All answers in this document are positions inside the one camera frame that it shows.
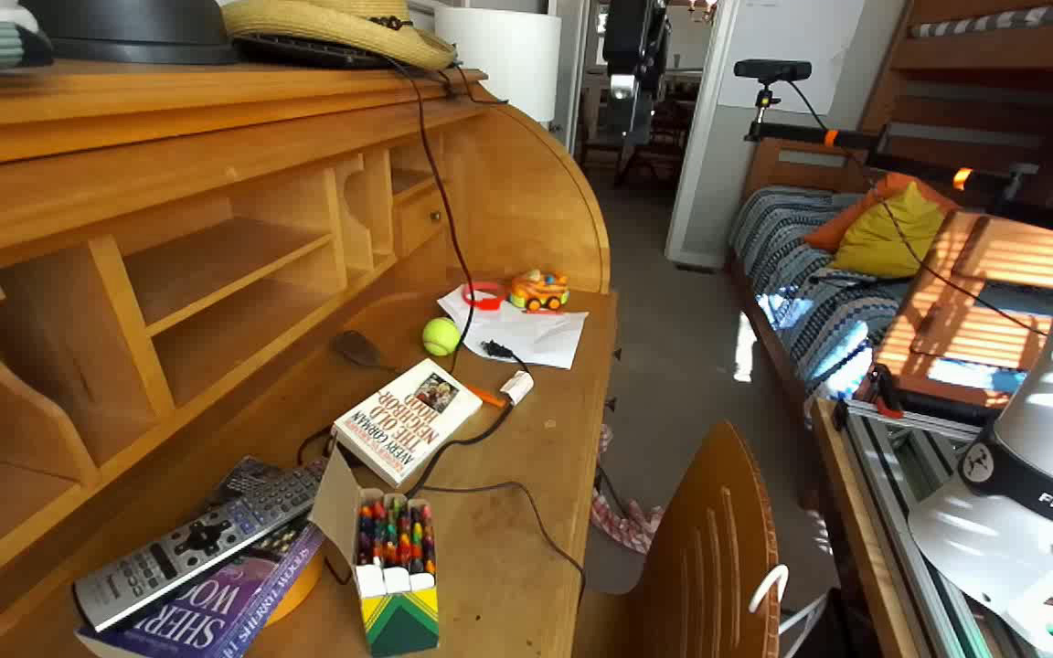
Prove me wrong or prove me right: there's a white paper sheet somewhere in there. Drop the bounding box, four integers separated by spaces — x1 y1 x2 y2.
436 281 592 371

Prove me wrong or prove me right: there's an orange plastic cylinder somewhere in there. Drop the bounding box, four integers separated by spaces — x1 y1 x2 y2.
467 378 514 413

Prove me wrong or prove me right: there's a yellow-green tennis ball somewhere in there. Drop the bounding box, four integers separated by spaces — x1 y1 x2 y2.
419 314 463 363

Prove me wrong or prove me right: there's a white paperback book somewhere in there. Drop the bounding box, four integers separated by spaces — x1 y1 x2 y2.
328 353 486 488

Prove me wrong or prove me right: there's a slotted metal spatula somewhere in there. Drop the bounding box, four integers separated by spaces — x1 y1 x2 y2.
325 326 401 376

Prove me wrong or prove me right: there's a red white striped cloth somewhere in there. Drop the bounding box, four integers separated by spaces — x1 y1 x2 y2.
590 486 664 560

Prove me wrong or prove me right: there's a bed with striped blanket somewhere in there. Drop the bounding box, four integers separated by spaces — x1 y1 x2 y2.
725 180 1053 431

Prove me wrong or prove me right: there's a wooden chair back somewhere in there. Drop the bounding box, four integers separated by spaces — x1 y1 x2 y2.
573 416 786 658

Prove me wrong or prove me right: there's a crayon box yellow green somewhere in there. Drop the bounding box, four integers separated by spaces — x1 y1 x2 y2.
308 450 447 658

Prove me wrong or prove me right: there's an orange pillow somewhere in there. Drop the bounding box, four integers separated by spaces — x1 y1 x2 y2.
802 169 958 254

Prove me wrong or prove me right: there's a straw hat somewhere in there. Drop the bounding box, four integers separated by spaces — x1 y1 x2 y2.
215 0 461 74

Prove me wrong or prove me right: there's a yellow pillow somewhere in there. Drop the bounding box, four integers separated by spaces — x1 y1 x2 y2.
830 180 952 281

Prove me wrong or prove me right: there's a wooden roll-top desk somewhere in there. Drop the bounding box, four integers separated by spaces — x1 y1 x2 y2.
0 59 620 658

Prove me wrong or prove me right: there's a robot mounting cart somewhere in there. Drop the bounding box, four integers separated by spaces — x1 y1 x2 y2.
813 387 1006 658

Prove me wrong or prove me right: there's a grey remote control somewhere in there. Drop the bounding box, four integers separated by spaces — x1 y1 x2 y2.
70 456 328 634

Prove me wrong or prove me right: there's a purple Sherlock book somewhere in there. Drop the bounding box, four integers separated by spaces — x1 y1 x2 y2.
78 523 328 658

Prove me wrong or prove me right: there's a wooden slatted board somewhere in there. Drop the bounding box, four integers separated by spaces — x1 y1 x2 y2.
871 204 1053 416

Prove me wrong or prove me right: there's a red plastic ring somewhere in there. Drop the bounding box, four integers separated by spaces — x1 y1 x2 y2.
458 276 507 314

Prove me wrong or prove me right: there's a thin black cable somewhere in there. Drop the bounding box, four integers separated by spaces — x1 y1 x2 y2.
414 480 590 577

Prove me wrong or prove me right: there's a black camera stand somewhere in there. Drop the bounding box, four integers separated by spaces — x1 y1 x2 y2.
741 76 1042 204

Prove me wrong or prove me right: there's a white cord loop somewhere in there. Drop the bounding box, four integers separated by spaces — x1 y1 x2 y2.
747 560 830 658

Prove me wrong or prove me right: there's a black stereo camera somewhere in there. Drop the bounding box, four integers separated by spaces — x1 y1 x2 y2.
733 56 814 86

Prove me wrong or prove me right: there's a wooden bunk bed frame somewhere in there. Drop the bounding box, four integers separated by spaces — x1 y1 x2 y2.
859 0 1053 231

